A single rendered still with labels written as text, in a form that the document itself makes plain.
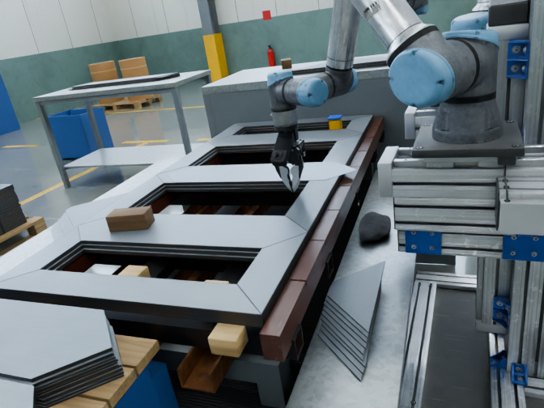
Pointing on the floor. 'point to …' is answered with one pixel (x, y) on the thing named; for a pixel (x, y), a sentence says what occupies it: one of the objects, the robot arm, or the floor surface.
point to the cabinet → (9, 123)
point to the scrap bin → (78, 132)
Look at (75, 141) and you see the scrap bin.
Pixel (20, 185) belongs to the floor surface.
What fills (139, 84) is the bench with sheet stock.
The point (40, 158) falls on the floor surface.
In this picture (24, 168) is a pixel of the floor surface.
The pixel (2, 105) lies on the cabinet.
